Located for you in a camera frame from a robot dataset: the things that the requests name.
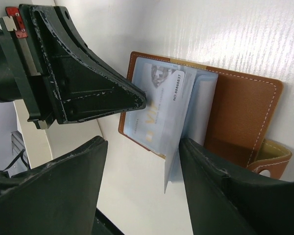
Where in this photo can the blue patterned credit card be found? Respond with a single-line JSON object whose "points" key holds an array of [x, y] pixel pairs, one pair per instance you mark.
{"points": [[168, 89]]}

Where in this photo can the white oblong plastic tray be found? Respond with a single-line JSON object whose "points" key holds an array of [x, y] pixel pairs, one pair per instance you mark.
{"points": [[43, 146]]}

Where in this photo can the brown leather card holder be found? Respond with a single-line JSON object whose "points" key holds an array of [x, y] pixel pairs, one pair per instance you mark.
{"points": [[228, 113]]}

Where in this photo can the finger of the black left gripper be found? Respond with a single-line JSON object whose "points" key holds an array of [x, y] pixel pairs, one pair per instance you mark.
{"points": [[80, 85]]}

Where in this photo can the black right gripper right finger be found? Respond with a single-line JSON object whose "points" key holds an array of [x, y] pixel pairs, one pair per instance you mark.
{"points": [[226, 199]]}

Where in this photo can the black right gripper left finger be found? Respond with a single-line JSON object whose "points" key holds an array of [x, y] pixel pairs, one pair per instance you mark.
{"points": [[56, 198]]}

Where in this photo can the aluminium front rail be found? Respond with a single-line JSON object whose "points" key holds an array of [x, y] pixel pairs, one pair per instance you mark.
{"points": [[19, 152]]}

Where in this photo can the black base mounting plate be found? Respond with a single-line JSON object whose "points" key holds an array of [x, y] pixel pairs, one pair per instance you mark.
{"points": [[103, 226]]}

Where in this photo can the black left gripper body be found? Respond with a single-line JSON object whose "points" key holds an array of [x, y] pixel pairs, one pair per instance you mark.
{"points": [[21, 66]]}

